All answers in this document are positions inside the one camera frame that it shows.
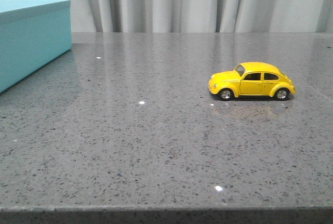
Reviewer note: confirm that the yellow toy beetle car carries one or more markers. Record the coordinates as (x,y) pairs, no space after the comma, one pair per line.
(252,79)

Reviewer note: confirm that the light blue storage box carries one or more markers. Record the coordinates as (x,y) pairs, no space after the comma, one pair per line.
(33,33)

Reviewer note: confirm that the grey pleated curtain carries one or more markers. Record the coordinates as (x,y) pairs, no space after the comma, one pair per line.
(201,16)

